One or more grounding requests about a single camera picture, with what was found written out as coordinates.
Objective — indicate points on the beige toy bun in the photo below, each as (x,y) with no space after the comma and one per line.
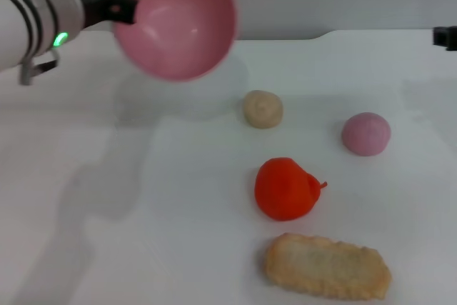
(263,108)

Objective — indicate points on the pink toy bun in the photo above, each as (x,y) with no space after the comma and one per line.
(366,133)

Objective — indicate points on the pink plastic bowl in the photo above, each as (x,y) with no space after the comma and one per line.
(178,19)

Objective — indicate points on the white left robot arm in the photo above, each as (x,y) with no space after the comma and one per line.
(28,23)

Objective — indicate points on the orange toy fruit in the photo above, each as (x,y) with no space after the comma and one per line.
(282,189)

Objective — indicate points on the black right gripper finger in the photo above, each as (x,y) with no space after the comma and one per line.
(446,38)

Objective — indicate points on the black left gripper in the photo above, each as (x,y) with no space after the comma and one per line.
(96,3)

